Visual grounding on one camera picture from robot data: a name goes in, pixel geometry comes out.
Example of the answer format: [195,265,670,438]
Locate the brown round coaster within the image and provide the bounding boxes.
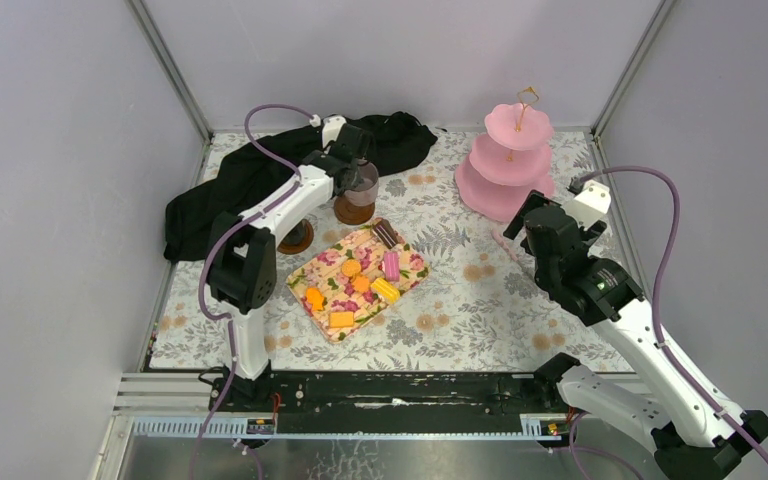
[277,239,312,255]
[333,197,375,225]

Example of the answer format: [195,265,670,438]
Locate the round orange cookie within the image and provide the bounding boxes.
[340,259,363,278]

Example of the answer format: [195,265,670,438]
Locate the pink-handled metal tongs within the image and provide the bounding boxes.
[491,229,531,269]

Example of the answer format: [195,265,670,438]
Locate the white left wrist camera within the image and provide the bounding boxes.
[309,114,347,150]

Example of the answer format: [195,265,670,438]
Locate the white paper cup black base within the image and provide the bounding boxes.
[283,219,313,247]

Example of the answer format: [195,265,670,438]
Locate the black cloth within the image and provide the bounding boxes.
[163,112,437,262]

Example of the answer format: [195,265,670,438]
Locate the brown round coaster right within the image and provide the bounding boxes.
[333,197,375,225]

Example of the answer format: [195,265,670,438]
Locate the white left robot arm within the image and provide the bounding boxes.
[197,117,373,411]

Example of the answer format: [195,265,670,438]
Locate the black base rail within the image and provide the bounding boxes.
[208,368,570,436]

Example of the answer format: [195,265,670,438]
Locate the brown round coaster left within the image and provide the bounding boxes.
[277,239,312,255]

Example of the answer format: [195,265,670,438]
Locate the small orange cookie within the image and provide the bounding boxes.
[351,275,371,293]

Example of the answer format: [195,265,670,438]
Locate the pink three-tier cake stand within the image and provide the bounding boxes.
[454,86,555,222]

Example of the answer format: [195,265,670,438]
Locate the orange square cracker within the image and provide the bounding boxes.
[328,311,355,329]

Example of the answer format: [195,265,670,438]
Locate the purple mug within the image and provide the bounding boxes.
[343,162,379,207]

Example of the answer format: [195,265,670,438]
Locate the orange fish-shaped cookie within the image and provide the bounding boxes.
[305,287,326,312]

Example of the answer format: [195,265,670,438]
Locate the chocolate wafer biscuit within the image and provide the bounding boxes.
[372,219,400,249]

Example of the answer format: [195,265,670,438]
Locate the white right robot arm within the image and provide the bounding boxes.
[504,189,768,479]

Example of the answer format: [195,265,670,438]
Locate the pink wafer biscuit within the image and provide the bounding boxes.
[382,251,401,283]

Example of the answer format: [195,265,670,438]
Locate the floral serving tray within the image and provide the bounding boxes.
[286,217,431,343]

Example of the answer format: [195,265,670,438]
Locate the yellow wafer biscuit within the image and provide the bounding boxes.
[370,277,401,304]

